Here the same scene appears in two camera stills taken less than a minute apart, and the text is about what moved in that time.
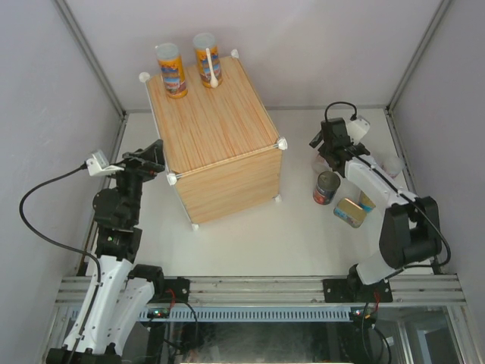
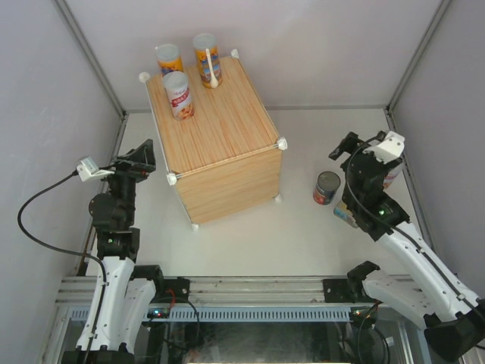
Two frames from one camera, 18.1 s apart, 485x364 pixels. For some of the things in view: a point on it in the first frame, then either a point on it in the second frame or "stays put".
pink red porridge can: (320, 164) -> (177, 88)
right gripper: (318, 142) -> (348, 145)
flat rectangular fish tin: (350, 211) stays put
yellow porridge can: (172, 69) stays put
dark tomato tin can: (326, 184) stays put
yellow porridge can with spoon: (208, 59) stays put
